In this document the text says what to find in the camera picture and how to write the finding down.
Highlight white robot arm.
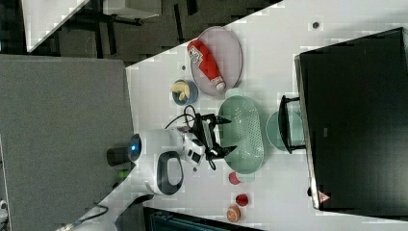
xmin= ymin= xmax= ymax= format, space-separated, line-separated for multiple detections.
xmin=56 ymin=114 xmax=236 ymax=231

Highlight red toy strawberry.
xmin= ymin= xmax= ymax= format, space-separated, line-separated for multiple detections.
xmin=228 ymin=172 xmax=241 ymax=185

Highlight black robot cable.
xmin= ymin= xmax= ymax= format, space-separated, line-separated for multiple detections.
xmin=164 ymin=104 xmax=197 ymax=130

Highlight green plastic strainer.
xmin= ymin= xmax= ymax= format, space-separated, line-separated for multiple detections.
xmin=218 ymin=88 xmax=265 ymax=174

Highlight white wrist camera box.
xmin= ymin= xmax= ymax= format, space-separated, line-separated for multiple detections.
xmin=183 ymin=139 xmax=206 ymax=167

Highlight black toaster oven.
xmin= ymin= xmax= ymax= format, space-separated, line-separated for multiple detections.
xmin=294 ymin=27 xmax=408 ymax=220

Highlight red ketchup bottle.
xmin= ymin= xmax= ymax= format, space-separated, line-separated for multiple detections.
xmin=187 ymin=39 xmax=226 ymax=91

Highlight pink round plate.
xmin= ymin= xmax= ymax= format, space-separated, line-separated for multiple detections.
xmin=188 ymin=26 xmax=242 ymax=97

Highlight green cup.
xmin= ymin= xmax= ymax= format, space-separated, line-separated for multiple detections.
xmin=266 ymin=111 xmax=304 ymax=151

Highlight orange slice toy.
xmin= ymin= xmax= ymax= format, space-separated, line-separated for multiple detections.
xmin=226 ymin=205 xmax=241 ymax=222

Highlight red toy tomato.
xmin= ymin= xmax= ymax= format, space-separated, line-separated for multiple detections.
xmin=236 ymin=193 xmax=248 ymax=207

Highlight yellow banana pieces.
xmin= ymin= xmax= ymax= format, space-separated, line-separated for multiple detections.
xmin=170 ymin=82 xmax=191 ymax=101

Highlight grey partition panel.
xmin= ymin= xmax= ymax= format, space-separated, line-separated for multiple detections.
xmin=0 ymin=55 xmax=133 ymax=231

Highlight blue bowl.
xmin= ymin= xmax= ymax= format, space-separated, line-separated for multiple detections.
xmin=170 ymin=80 xmax=198 ymax=106

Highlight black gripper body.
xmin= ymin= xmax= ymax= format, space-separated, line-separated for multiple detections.
xmin=192 ymin=114 xmax=221 ymax=160

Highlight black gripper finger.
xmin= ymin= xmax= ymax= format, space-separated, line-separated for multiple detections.
xmin=217 ymin=145 xmax=237 ymax=158
xmin=215 ymin=115 xmax=231 ymax=125

